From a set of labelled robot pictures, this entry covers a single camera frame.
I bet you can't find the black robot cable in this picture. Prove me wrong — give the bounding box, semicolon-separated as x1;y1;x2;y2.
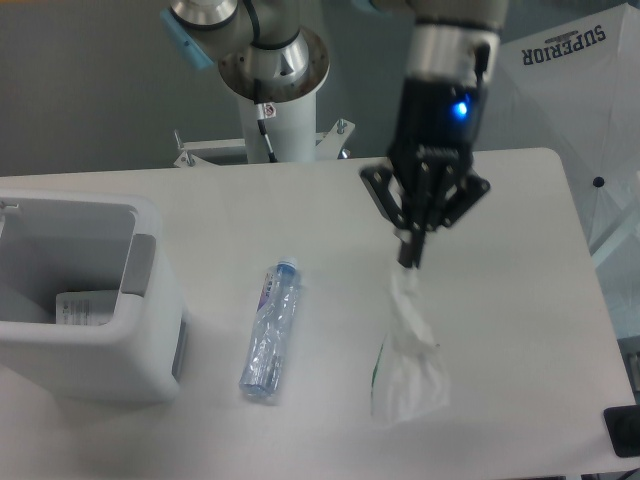
252;77;279;164

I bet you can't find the white superior umbrella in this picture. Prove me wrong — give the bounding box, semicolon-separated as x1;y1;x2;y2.
476;4;639;250

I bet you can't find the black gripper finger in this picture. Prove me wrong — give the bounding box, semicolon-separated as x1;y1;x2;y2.
407;167;491;269
359;160;417;268

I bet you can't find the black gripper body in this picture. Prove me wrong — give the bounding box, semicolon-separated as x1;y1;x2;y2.
388;78;488;217

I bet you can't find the clear plastic bag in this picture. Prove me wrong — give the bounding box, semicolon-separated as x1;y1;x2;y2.
370;266;451;427

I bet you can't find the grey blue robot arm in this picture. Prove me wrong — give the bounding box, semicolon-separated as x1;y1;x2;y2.
160;1;508;269

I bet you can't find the white label packet in bin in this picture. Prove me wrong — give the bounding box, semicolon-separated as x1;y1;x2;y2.
55;290;118;326

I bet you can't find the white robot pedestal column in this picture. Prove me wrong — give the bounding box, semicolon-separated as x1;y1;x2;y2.
218;27;330;164

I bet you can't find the white plastic trash can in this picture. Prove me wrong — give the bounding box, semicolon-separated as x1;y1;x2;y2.
1;189;187;403

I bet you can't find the crushed clear plastic bottle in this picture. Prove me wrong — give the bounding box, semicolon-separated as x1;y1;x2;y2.
238;256;302;404

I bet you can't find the black device at table edge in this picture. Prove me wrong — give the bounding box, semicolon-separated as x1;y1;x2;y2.
603;405;639;458

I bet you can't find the white mounting bracket frame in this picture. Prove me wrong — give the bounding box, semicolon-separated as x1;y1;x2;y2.
173;118;356;168

